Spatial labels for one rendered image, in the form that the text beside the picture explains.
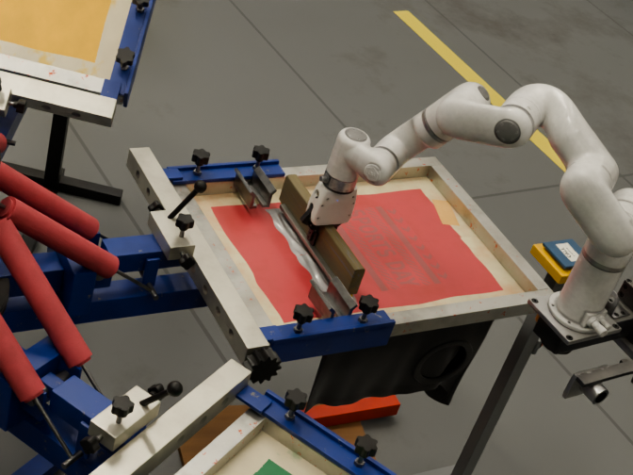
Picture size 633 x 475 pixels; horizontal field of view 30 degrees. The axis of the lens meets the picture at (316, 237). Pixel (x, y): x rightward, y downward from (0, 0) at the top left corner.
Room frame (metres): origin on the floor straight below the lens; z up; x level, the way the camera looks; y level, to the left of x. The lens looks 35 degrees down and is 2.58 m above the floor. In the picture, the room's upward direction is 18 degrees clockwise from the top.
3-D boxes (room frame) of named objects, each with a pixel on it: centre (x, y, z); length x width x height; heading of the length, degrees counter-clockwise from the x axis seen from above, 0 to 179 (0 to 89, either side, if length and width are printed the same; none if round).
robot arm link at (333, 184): (2.23, 0.00, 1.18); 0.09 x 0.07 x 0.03; 128
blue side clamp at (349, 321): (1.94, -0.09, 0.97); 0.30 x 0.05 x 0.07; 128
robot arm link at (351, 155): (2.21, -0.05, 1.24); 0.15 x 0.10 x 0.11; 74
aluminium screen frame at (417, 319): (2.31, -0.10, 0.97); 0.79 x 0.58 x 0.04; 128
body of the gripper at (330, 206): (2.23, -0.01, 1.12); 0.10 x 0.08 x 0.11; 128
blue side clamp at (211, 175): (2.38, 0.25, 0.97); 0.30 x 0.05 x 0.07; 128
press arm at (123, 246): (1.96, 0.34, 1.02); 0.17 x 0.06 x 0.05; 128
